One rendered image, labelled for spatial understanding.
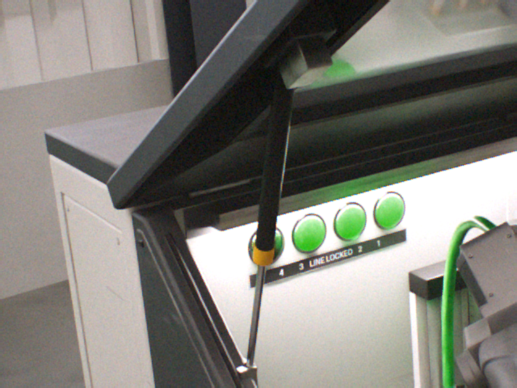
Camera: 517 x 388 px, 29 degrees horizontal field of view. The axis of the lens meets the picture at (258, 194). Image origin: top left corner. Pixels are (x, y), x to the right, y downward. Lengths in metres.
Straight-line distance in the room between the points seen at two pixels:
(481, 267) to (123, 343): 0.70
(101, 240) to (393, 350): 0.41
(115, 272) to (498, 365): 0.78
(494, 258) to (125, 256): 0.61
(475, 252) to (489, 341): 0.12
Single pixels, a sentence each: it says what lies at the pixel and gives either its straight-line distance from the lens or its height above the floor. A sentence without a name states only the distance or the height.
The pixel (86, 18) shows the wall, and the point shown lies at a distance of 5.03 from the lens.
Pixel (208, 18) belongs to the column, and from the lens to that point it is 4.84.
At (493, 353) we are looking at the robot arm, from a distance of 0.54.
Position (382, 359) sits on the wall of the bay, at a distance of 1.35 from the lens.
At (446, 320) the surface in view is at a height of 1.26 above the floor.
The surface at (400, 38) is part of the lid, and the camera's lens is 0.92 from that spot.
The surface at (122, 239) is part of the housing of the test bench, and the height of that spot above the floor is 1.40.
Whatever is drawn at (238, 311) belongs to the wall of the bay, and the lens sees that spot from 1.20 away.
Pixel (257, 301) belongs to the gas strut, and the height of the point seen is 1.40.
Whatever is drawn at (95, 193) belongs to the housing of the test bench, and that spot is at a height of 1.45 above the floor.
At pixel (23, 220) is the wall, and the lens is 5.00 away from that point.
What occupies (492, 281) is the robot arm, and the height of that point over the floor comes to 1.53.
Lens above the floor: 1.78
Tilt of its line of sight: 17 degrees down
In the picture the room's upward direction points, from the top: 6 degrees counter-clockwise
